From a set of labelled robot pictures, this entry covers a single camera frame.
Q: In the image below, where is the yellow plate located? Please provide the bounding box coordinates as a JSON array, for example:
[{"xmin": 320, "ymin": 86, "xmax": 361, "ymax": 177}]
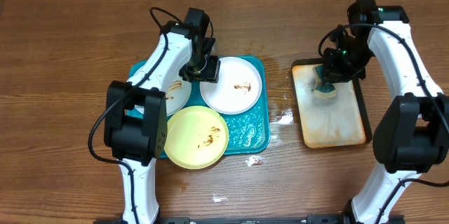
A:
[{"xmin": 164, "ymin": 106, "xmax": 229, "ymax": 169}]

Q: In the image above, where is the green and yellow sponge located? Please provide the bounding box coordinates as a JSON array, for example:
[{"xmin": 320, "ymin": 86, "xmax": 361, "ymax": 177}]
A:
[{"xmin": 312, "ymin": 65, "xmax": 337, "ymax": 99}]

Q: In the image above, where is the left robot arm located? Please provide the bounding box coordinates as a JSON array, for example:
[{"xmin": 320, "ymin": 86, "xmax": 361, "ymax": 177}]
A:
[{"xmin": 98, "ymin": 8, "xmax": 220, "ymax": 223}]

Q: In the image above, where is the black tray with wet cloth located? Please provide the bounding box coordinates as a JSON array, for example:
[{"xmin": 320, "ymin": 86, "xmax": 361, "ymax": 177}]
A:
[{"xmin": 291, "ymin": 58, "xmax": 373, "ymax": 148}]

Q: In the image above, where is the white plate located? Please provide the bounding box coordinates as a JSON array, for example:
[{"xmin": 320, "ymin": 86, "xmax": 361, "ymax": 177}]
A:
[
  {"xmin": 199, "ymin": 57, "xmax": 262, "ymax": 115},
  {"xmin": 128, "ymin": 73, "xmax": 192, "ymax": 119}
]

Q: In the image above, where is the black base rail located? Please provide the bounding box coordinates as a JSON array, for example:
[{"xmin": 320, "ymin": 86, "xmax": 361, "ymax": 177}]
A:
[{"xmin": 93, "ymin": 213, "xmax": 406, "ymax": 224}]

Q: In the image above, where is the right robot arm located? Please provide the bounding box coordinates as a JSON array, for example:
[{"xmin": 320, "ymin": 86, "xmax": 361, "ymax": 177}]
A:
[{"xmin": 314, "ymin": 0, "xmax": 448, "ymax": 223}]

